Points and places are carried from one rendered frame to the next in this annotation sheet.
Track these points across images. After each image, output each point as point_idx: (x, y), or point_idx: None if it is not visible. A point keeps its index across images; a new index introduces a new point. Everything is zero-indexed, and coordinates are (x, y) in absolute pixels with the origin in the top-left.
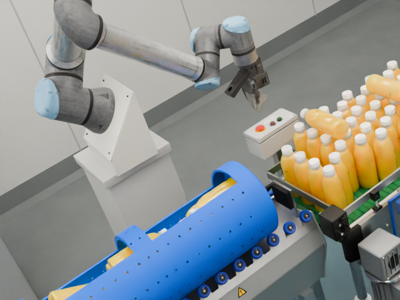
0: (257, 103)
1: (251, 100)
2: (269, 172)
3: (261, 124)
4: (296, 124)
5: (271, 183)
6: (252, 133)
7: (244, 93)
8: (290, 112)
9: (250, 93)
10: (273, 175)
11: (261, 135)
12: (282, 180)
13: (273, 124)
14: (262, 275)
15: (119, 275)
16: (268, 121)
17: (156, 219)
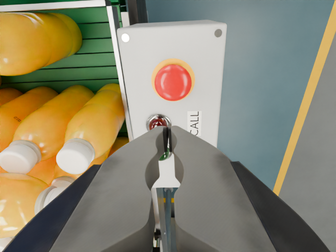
0: (89, 171)
1: (182, 168)
2: (97, 5)
3: (198, 105)
4: (81, 161)
5: (135, 15)
6: (181, 46)
7: (283, 219)
8: (163, 185)
9: (182, 241)
10: (76, 3)
11: (135, 56)
12: (36, 4)
13: (148, 125)
14: None
15: None
16: (190, 128)
17: None
